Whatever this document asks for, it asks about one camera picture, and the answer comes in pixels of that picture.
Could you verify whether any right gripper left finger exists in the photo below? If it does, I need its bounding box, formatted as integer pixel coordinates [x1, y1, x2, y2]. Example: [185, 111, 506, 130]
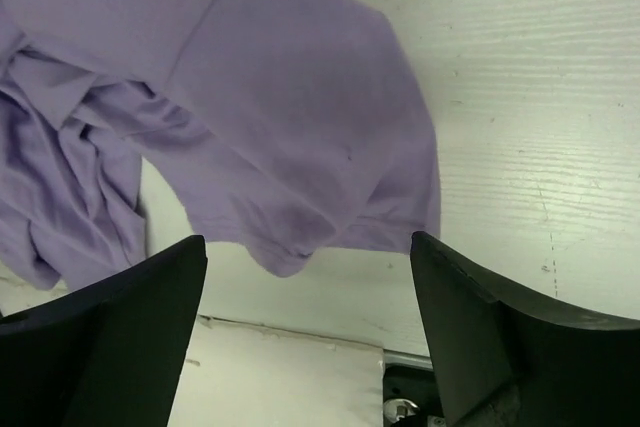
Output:
[1, 235, 207, 427]

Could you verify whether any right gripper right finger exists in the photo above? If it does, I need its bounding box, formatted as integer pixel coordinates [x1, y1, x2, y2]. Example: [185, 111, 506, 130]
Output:
[410, 232, 639, 426]

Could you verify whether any purple t shirt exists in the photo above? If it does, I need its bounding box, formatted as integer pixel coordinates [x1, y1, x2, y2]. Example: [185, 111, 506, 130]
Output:
[1, 0, 441, 289]

